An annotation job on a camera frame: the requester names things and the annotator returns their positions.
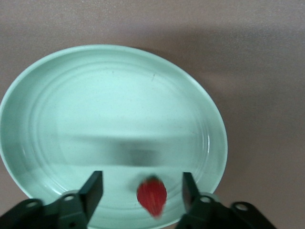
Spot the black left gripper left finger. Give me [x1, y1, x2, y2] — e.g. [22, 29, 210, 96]
[0, 171, 104, 229]

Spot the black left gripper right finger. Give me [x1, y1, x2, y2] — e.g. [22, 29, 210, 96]
[175, 172, 275, 229]

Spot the red strawberry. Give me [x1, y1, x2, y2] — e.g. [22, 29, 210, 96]
[137, 175, 167, 218]

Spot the mint green round plate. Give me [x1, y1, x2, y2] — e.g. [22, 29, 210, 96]
[0, 44, 228, 229]

